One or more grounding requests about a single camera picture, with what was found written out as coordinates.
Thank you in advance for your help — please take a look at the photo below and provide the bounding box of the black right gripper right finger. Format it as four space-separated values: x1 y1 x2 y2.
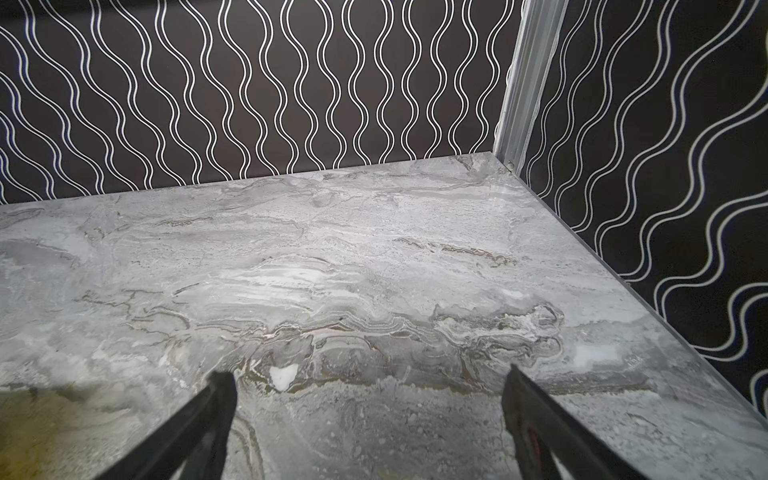
501 365 645 479

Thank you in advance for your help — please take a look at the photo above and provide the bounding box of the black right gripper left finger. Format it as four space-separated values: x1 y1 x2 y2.
98 371 238 479

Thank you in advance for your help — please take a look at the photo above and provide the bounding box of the aluminium corner frame post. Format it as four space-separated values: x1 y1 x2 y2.
493 0 568 175

